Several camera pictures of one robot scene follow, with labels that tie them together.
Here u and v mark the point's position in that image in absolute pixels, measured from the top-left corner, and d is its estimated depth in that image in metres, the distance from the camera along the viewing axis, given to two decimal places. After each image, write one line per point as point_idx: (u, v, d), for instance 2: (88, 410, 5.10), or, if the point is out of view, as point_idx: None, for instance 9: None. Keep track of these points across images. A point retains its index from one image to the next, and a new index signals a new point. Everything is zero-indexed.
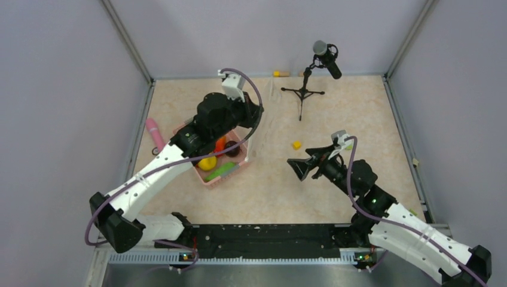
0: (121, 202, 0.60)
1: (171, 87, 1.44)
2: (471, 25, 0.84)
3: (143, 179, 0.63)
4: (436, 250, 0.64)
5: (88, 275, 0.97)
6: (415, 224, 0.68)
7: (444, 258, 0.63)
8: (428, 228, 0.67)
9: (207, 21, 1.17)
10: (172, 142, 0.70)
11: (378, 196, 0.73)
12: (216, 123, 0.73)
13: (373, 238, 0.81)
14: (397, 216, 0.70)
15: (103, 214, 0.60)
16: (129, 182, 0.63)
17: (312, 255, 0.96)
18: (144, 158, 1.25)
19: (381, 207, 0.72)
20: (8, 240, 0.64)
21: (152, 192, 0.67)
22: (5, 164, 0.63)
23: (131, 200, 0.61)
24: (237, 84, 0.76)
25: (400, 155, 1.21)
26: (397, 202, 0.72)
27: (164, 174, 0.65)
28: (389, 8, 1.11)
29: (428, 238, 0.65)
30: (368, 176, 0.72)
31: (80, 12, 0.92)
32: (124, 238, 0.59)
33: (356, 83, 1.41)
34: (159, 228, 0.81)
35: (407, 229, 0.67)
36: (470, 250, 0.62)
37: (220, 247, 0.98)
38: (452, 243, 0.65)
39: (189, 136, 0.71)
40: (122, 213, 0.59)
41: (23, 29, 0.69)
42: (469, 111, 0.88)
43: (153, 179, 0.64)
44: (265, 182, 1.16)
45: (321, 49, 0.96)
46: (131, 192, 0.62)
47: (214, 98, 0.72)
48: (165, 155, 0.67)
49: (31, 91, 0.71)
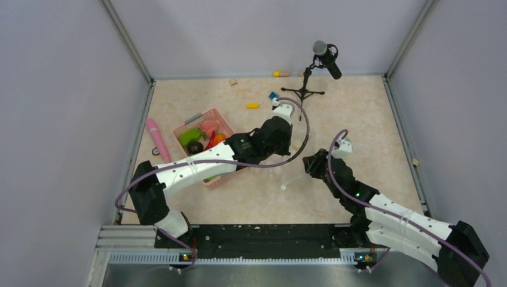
0: (167, 176, 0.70)
1: (171, 87, 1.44)
2: (471, 24, 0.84)
3: (192, 164, 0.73)
4: (417, 230, 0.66)
5: (88, 275, 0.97)
6: (396, 208, 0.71)
7: (425, 237, 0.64)
8: (408, 210, 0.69)
9: (207, 21, 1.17)
10: (228, 142, 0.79)
11: (363, 191, 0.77)
12: (271, 143, 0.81)
13: (372, 237, 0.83)
14: (379, 203, 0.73)
15: (148, 180, 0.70)
16: (179, 162, 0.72)
17: (312, 255, 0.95)
18: (144, 158, 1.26)
19: (365, 200, 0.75)
20: (8, 240, 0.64)
21: (195, 179, 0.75)
22: (5, 163, 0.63)
23: (176, 179, 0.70)
24: (289, 113, 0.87)
25: (400, 155, 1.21)
26: (379, 194, 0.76)
27: (210, 167, 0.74)
28: (389, 8, 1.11)
29: (408, 220, 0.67)
30: (344, 170, 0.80)
31: (79, 12, 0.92)
32: (158, 210, 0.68)
33: (356, 83, 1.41)
34: (168, 220, 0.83)
35: (387, 215, 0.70)
36: (450, 226, 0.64)
37: (220, 247, 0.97)
38: (432, 222, 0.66)
39: (243, 142, 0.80)
40: (164, 187, 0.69)
41: (23, 30, 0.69)
42: (469, 110, 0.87)
43: (201, 168, 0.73)
44: (265, 182, 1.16)
45: (321, 49, 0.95)
46: (177, 172, 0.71)
47: (280, 121, 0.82)
48: (217, 152, 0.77)
49: (30, 92, 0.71)
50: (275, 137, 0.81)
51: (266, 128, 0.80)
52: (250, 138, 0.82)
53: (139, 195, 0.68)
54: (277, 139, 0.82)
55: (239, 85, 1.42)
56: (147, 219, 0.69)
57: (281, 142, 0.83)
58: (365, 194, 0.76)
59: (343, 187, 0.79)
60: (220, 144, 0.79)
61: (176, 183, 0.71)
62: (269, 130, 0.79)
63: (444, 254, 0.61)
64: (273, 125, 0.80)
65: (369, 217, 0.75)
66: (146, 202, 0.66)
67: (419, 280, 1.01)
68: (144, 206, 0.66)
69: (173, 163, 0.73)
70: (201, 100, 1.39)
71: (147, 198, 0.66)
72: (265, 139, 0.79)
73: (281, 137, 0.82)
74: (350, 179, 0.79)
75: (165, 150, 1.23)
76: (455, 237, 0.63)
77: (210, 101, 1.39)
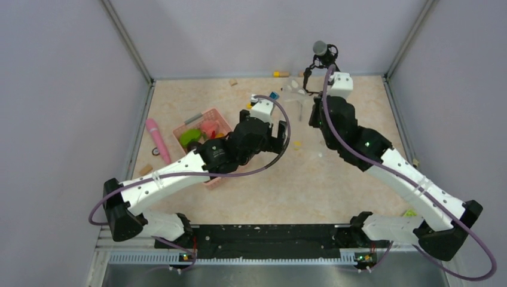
0: (131, 194, 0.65)
1: (171, 88, 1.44)
2: (470, 25, 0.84)
3: (158, 180, 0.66)
4: (430, 204, 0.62)
5: (88, 275, 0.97)
6: (411, 174, 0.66)
7: (438, 213, 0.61)
8: (424, 179, 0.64)
9: (206, 21, 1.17)
10: (197, 150, 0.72)
11: (373, 140, 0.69)
12: (247, 147, 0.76)
13: (370, 234, 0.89)
14: (392, 162, 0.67)
15: (114, 198, 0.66)
16: (145, 177, 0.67)
17: (312, 254, 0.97)
18: (144, 158, 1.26)
19: (373, 150, 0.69)
20: (9, 238, 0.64)
21: (167, 192, 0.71)
22: (5, 163, 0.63)
23: (141, 196, 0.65)
24: (270, 113, 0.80)
25: (400, 155, 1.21)
26: (393, 149, 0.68)
27: (177, 180, 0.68)
28: (388, 8, 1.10)
29: (424, 191, 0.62)
30: (347, 109, 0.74)
31: (79, 13, 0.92)
32: (127, 228, 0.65)
33: (356, 83, 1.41)
34: (158, 226, 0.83)
35: (402, 180, 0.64)
36: (463, 205, 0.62)
37: (220, 247, 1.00)
38: (446, 197, 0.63)
39: (216, 149, 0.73)
40: (129, 205, 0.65)
41: (23, 31, 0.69)
42: (469, 110, 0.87)
43: (167, 182, 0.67)
44: (265, 182, 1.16)
45: (321, 49, 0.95)
46: (143, 189, 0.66)
47: (255, 123, 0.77)
48: (186, 164, 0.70)
49: (30, 92, 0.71)
50: (248, 140, 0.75)
51: (238, 133, 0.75)
52: (223, 144, 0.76)
53: (108, 215, 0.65)
54: (252, 143, 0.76)
55: (238, 85, 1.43)
56: (122, 235, 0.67)
57: (258, 144, 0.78)
58: (375, 145, 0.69)
59: (343, 132, 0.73)
60: (190, 153, 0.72)
61: (142, 201, 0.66)
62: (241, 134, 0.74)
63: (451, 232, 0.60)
64: (246, 129, 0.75)
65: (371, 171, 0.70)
66: (113, 225, 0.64)
67: (421, 280, 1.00)
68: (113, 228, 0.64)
69: (139, 178, 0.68)
70: (201, 100, 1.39)
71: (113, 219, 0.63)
72: (238, 144, 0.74)
73: (257, 141, 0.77)
74: (354, 127, 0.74)
75: (165, 150, 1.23)
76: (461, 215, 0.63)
77: (209, 101, 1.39)
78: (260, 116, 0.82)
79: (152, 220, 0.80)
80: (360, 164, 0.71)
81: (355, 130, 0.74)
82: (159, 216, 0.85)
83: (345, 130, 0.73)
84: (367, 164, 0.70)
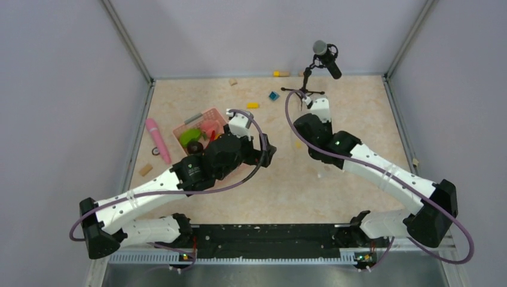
0: (106, 214, 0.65)
1: (171, 87, 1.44)
2: (470, 25, 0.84)
3: (132, 200, 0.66)
4: (400, 186, 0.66)
5: (88, 275, 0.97)
6: (378, 162, 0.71)
7: (408, 194, 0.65)
8: (392, 165, 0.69)
9: (205, 21, 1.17)
10: (173, 168, 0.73)
11: (343, 139, 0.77)
12: (223, 164, 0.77)
13: (364, 228, 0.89)
14: (362, 155, 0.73)
15: (89, 218, 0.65)
16: (119, 197, 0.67)
17: (312, 254, 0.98)
18: (144, 158, 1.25)
19: (344, 147, 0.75)
20: (9, 238, 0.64)
21: (142, 210, 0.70)
22: (5, 162, 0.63)
23: (115, 215, 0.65)
24: (246, 125, 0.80)
25: (400, 155, 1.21)
26: (362, 143, 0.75)
27: (153, 199, 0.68)
28: (389, 8, 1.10)
29: (391, 175, 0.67)
30: (311, 119, 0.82)
31: (79, 12, 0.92)
32: (100, 248, 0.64)
33: (356, 82, 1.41)
34: (147, 234, 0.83)
35: (370, 168, 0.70)
36: (433, 185, 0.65)
37: (220, 247, 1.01)
38: (415, 178, 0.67)
39: (191, 167, 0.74)
40: (103, 226, 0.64)
41: (23, 31, 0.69)
42: (469, 110, 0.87)
43: (141, 201, 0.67)
44: (265, 182, 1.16)
45: (321, 49, 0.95)
46: (117, 208, 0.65)
47: (229, 140, 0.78)
48: (162, 181, 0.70)
49: (30, 92, 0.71)
50: (224, 156, 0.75)
51: (211, 150, 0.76)
52: (199, 161, 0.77)
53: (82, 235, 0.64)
54: (227, 159, 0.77)
55: (239, 84, 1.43)
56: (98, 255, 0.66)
57: (234, 161, 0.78)
58: (345, 143, 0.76)
59: (315, 139, 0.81)
60: (165, 171, 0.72)
61: (117, 220, 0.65)
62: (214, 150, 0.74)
63: (424, 211, 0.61)
64: (217, 147, 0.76)
65: (348, 167, 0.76)
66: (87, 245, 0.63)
67: (422, 281, 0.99)
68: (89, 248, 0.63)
69: (114, 198, 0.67)
70: (201, 100, 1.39)
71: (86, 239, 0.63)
72: (212, 162, 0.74)
73: (232, 157, 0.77)
74: (324, 133, 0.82)
75: (165, 150, 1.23)
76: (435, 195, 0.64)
77: (209, 101, 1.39)
78: (236, 130, 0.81)
79: (136, 231, 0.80)
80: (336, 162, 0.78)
81: (326, 136, 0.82)
82: (147, 223, 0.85)
83: (318, 135, 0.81)
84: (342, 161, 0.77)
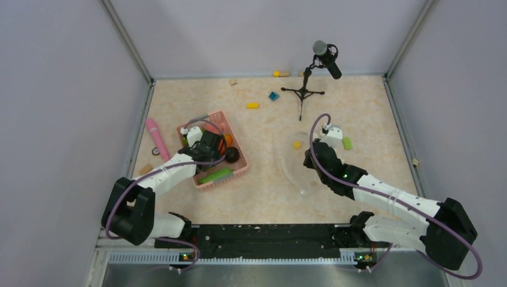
0: (149, 183, 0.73)
1: (171, 87, 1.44)
2: (470, 25, 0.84)
3: (166, 169, 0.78)
4: (405, 208, 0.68)
5: (88, 275, 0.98)
6: (384, 188, 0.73)
7: (413, 215, 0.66)
8: (396, 189, 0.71)
9: (205, 21, 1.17)
10: (180, 151, 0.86)
11: (351, 172, 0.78)
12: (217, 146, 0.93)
13: (371, 235, 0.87)
14: (367, 182, 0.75)
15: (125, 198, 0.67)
16: (153, 170, 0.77)
17: (312, 254, 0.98)
18: (144, 158, 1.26)
19: (354, 180, 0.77)
20: (9, 238, 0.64)
21: (170, 185, 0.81)
22: (5, 163, 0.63)
23: (157, 182, 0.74)
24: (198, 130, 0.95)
25: (400, 155, 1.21)
26: (368, 173, 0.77)
27: (180, 170, 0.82)
28: (389, 7, 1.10)
29: (394, 199, 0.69)
30: (327, 151, 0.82)
31: (79, 13, 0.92)
32: (146, 220, 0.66)
33: (356, 82, 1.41)
34: (162, 226, 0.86)
35: (376, 196, 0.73)
36: (439, 204, 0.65)
37: (220, 247, 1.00)
38: (420, 200, 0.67)
39: (193, 148, 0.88)
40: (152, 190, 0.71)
41: (23, 31, 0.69)
42: (469, 111, 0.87)
43: (173, 170, 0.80)
44: (265, 182, 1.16)
45: (321, 49, 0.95)
46: (156, 177, 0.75)
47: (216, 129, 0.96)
48: (178, 158, 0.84)
49: (28, 93, 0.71)
50: (217, 143, 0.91)
51: (206, 136, 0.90)
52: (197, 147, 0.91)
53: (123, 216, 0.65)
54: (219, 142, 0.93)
55: (239, 85, 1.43)
56: (137, 235, 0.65)
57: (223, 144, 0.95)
58: (353, 175, 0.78)
59: (329, 170, 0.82)
60: (176, 153, 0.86)
61: (159, 187, 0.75)
62: (210, 136, 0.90)
63: (431, 230, 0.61)
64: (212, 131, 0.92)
65: (359, 197, 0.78)
66: (136, 217, 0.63)
67: (421, 280, 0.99)
68: (133, 218, 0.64)
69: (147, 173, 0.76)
70: (202, 100, 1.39)
71: (137, 209, 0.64)
72: (208, 143, 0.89)
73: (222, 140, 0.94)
74: (338, 164, 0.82)
75: (165, 150, 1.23)
76: (444, 213, 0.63)
77: (209, 101, 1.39)
78: (197, 139, 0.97)
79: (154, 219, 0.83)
80: (345, 192, 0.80)
81: (339, 166, 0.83)
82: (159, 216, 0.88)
83: (332, 168, 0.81)
84: (351, 191, 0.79)
